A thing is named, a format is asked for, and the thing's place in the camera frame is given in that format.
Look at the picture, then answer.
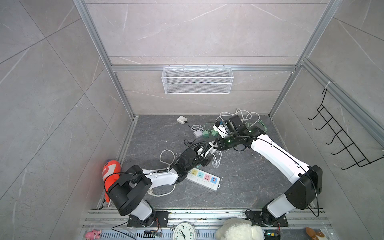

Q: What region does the red plush toy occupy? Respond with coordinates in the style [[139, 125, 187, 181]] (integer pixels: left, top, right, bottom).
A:
[[102, 160, 121, 204]]

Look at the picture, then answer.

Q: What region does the black thin cable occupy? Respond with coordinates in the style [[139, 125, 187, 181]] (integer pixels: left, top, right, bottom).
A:
[[183, 119, 199, 148]]

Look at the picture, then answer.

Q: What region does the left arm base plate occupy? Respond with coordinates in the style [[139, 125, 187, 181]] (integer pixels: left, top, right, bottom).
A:
[[127, 211, 169, 228]]

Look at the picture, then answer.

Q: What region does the pink plush toy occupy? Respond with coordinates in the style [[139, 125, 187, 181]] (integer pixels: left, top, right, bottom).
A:
[[85, 230, 102, 240]]

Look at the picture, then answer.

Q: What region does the green charger left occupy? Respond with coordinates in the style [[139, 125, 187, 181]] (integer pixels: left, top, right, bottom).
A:
[[203, 131, 210, 138]]

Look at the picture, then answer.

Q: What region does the black wire hook rack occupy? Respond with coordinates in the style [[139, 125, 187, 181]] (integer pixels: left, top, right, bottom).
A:
[[308, 89, 384, 170]]

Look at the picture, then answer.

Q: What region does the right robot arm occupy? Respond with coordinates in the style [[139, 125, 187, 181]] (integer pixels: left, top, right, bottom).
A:
[[214, 115, 323, 225]]

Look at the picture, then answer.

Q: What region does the white wire mesh basket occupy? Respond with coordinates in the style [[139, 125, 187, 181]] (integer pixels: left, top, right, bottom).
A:
[[162, 67, 234, 95]]

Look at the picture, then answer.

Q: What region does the white cable with plug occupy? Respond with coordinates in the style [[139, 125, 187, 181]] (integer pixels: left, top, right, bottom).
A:
[[218, 108, 261, 127]]

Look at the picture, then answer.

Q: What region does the green thin cable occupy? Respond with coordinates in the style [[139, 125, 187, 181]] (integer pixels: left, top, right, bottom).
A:
[[203, 119, 268, 135]]

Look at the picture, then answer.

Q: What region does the thin white usb cable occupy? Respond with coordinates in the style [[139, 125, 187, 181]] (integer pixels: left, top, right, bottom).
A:
[[209, 148, 223, 169]]

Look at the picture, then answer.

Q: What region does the brown plush toy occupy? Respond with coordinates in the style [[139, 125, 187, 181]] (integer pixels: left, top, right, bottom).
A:
[[306, 227, 327, 240]]

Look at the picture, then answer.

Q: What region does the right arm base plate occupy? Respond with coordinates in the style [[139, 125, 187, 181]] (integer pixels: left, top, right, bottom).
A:
[[244, 209, 289, 227]]

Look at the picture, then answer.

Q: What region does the white charger with label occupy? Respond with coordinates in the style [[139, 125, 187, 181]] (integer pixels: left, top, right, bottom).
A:
[[194, 130, 203, 139]]

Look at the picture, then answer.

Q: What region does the white power strip cord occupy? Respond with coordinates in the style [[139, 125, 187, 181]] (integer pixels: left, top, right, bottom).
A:
[[148, 149, 181, 198]]

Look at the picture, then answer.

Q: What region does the white analog clock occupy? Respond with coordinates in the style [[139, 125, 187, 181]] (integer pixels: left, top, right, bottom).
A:
[[173, 222, 198, 240]]

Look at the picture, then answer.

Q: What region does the white square charger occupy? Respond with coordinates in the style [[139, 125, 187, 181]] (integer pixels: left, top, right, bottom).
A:
[[177, 116, 188, 125]]

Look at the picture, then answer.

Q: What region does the white plush toy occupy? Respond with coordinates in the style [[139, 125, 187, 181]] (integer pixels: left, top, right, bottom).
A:
[[215, 218, 265, 240]]

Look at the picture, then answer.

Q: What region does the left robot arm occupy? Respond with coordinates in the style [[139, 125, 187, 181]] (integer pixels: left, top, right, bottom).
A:
[[102, 141, 217, 221]]

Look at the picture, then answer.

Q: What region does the white multicolour power strip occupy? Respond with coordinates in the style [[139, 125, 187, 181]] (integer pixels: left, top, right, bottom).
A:
[[186, 168, 221, 192]]

